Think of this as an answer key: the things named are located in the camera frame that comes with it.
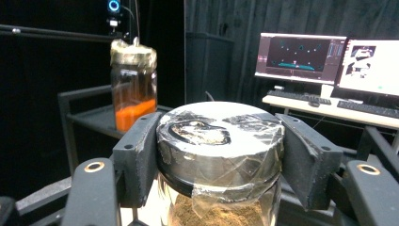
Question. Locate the monitor with dark screen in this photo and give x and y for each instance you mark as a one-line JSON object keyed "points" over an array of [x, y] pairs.
{"points": [[298, 53]]}

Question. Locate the glass jar of orange powder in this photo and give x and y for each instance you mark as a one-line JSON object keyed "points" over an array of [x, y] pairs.
{"points": [[133, 94]]}

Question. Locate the glass jar of brown powder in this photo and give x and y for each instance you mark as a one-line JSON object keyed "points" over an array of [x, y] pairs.
{"points": [[219, 163]]}

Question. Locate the black horizontal metal bar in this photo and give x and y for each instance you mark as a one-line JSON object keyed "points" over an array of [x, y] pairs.
{"points": [[56, 34]]}

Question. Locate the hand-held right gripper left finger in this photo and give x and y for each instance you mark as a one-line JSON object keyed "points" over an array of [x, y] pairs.
{"points": [[135, 163]]}

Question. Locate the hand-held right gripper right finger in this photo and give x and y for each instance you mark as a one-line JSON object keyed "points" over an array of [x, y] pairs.
{"points": [[309, 169]]}

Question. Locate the white desk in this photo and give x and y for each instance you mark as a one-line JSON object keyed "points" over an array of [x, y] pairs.
{"points": [[329, 110]]}

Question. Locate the black computer mouse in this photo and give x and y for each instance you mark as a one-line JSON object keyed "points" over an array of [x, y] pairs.
{"points": [[313, 104]]}

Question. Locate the dark curtain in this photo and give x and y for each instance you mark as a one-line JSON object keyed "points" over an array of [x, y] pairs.
{"points": [[244, 19]]}

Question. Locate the monitor with white screen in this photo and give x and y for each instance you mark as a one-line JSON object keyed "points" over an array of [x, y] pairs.
{"points": [[373, 69]]}

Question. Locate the black keyboard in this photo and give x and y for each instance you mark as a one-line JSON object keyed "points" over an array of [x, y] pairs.
{"points": [[367, 108], [298, 96]]}

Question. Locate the black metal rack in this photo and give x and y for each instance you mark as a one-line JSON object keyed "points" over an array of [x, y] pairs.
{"points": [[94, 121]]}

